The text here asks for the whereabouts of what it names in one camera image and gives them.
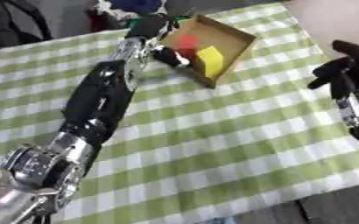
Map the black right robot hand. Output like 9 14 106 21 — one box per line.
306 39 359 102

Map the red object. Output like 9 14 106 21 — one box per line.
84 10 122 32

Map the red block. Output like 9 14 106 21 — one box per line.
174 34 201 60

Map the black bag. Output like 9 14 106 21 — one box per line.
0 0 56 51

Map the green object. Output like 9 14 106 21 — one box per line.
127 17 144 30

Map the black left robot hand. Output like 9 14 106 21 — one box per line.
124 14 192 69

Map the blue object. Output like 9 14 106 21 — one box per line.
107 0 165 15

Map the yellow block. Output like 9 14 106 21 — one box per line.
194 45 226 79

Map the tan cardboard box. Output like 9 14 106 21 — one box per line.
158 13 259 89

